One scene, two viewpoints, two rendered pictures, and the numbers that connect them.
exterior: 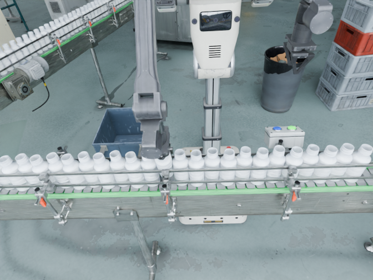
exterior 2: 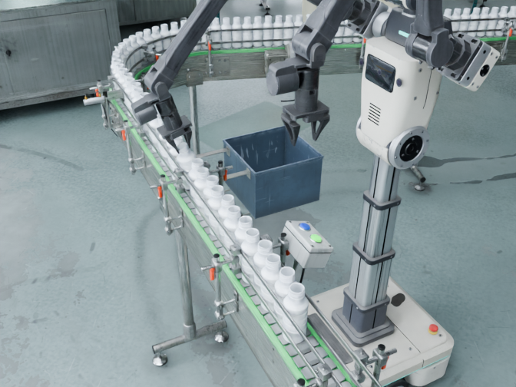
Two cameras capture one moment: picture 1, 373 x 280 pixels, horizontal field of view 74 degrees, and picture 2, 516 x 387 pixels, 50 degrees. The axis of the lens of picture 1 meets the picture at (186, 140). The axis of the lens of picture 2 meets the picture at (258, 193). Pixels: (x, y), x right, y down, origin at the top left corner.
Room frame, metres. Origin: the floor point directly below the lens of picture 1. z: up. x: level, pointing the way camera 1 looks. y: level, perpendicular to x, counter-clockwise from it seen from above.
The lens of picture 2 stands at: (0.03, -1.40, 2.07)
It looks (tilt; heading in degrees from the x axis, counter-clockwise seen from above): 34 degrees down; 60
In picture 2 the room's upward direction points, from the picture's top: straight up
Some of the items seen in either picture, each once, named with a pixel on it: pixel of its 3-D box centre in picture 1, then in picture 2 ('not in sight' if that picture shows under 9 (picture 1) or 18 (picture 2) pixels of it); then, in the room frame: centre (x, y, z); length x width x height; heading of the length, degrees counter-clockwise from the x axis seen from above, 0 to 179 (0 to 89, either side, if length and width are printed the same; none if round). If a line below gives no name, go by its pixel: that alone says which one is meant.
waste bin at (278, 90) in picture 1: (280, 81); not in sight; (2.46, -1.11, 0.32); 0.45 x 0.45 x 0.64
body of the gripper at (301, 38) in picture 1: (302, 33); (305, 100); (0.76, -0.37, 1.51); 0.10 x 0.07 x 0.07; 176
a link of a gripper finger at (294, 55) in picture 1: (298, 58); (299, 127); (0.74, -0.37, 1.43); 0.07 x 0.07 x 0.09; 86
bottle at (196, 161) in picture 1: (196, 168); (203, 191); (0.62, -0.03, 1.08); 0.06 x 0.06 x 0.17
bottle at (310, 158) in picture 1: (307, 163); (264, 267); (0.60, -0.44, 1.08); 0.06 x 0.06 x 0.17
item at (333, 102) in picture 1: (349, 91); not in sight; (2.46, -1.97, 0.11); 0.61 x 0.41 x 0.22; 93
